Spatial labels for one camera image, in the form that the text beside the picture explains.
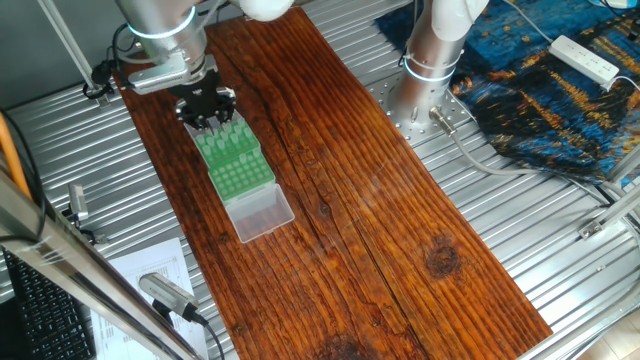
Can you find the steel frame bar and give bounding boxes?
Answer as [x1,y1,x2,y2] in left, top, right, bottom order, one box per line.
[0,167,204,360]

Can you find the aluminium frame profile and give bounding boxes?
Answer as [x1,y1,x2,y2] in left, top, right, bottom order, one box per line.
[577,144,640,241]

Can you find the brown wooden board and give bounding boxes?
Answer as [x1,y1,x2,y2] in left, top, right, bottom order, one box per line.
[110,4,554,360]

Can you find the clear box with green rack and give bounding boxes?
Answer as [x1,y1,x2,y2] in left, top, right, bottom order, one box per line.
[207,147,296,245]
[182,110,262,166]

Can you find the aluminium post with foot bracket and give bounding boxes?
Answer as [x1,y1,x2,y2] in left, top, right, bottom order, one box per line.
[35,0,117,109]

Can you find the black cable loop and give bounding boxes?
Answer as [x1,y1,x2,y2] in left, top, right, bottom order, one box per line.
[82,78,116,101]

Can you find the silver camera with black cable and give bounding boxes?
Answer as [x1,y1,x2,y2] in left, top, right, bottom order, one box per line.
[138,272,209,327]

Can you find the black cable plug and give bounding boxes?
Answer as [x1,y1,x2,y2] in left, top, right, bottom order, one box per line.
[89,59,116,89]

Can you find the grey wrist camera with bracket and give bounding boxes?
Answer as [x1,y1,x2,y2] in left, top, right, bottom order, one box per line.
[127,64,194,96]

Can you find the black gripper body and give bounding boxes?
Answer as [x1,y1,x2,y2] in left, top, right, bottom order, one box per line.
[169,69,224,114]

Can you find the grey base cable with connector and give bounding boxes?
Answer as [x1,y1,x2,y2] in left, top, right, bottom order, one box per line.
[428,105,640,224]

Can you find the white power strip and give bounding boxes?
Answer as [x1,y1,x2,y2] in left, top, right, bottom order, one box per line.
[548,34,621,86]

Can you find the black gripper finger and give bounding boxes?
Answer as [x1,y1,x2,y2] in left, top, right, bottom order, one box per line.
[212,87,238,132]
[174,99,211,134]

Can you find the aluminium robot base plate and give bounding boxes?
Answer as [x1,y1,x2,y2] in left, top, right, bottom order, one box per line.
[370,74,477,149]

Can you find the orange hose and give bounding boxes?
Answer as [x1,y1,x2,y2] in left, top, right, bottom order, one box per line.
[0,112,32,201]

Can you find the small grey camera on clamp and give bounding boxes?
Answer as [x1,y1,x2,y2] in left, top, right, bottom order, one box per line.
[67,182,91,224]

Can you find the printed white paper sheet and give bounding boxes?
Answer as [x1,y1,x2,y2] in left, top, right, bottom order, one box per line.
[89,237,209,360]

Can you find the black keyboard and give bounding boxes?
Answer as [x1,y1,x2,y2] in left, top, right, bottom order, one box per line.
[2,249,97,360]

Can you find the blue painted cloth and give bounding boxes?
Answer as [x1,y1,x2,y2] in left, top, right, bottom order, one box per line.
[374,0,640,187]

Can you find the white power strip cord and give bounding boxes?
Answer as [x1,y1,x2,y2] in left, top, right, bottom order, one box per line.
[501,0,555,45]

